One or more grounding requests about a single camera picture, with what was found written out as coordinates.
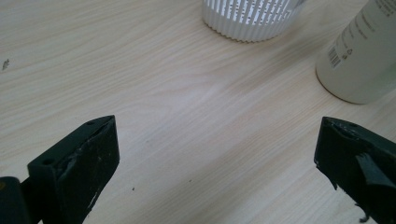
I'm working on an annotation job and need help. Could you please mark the white plastic bottle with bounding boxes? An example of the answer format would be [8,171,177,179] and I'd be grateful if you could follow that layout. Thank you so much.
[315,0,396,105]

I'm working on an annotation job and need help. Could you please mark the white slatted basket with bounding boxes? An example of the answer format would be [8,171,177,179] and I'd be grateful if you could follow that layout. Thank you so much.
[201,0,307,43]

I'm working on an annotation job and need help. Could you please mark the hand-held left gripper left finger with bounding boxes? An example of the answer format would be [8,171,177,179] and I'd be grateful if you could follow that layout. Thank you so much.
[26,115,120,224]

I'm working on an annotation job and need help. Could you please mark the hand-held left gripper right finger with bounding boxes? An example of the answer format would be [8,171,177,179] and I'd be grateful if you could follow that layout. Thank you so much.
[313,116,396,224]

